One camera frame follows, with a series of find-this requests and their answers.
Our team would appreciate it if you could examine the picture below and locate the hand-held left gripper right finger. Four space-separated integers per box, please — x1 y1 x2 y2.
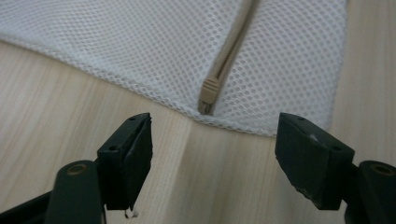
275 112 356 211

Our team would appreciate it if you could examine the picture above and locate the white mesh laundry bag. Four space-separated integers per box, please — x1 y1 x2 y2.
0 0 348 138

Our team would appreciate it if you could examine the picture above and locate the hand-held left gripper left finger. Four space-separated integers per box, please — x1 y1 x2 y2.
96 112 154 212

